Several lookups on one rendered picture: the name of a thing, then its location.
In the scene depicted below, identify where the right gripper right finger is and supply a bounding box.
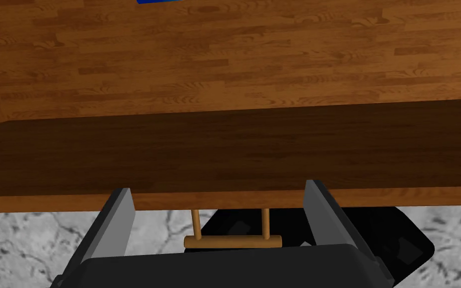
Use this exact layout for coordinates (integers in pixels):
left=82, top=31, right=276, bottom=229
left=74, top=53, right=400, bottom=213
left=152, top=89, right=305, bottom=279
left=302, top=179, right=377, bottom=263

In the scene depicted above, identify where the light wooden bar handle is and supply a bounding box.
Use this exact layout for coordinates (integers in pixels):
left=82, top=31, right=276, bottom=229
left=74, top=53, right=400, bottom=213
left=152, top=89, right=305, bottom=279
left=183, top=207, right=283, bottom=249

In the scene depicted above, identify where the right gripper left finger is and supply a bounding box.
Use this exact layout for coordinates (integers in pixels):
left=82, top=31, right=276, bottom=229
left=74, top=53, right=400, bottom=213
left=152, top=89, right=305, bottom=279
left=79, top=187, right=137, bottom=264

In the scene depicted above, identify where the brown wooden desk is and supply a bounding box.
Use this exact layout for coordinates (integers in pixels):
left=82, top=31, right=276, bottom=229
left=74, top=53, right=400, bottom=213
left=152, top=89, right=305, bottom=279
left=0, top=0, right=461, bottom=214

